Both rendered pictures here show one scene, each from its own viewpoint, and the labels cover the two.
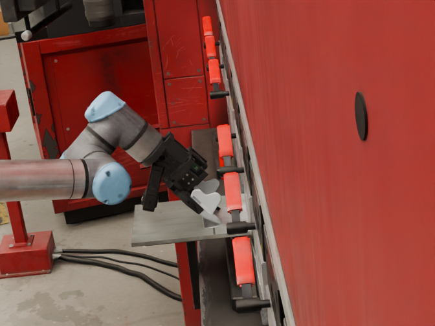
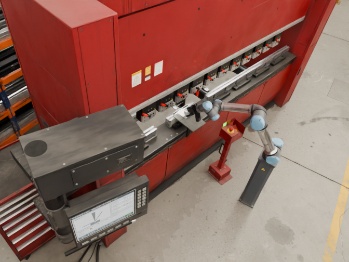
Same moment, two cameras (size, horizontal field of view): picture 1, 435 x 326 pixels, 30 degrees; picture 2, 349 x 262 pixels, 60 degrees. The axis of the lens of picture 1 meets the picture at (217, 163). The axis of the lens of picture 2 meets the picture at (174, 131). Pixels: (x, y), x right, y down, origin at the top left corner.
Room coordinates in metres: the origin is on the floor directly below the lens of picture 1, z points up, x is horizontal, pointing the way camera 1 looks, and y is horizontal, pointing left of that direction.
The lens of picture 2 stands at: (3.25, 1.32, 2.97)
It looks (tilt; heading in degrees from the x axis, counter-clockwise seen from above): 46 degrees down; 220
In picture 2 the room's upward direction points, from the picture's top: 8 degrees clockwise
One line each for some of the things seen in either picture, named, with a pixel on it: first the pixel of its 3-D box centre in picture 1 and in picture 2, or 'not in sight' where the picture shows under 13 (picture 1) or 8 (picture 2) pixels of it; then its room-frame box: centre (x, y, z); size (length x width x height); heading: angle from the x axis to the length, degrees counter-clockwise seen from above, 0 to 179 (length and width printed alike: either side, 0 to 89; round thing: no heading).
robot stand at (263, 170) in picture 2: not in sight; (258, 179); (1.15, 0.78, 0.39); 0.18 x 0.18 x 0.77; 14
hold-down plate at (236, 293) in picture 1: (239, 265); (184, 120); (1.54, -0.03, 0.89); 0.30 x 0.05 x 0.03; 0
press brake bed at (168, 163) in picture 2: not in sight; (213, 125); (0.93, -0.04, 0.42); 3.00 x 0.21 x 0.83; 0
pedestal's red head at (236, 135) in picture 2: not in sight; (232, 130); (1.13, 0.31, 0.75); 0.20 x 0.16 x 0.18; 174
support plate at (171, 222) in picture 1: (193, 218); (189, 119); (1.58, 0.06, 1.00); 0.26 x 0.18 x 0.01; 90
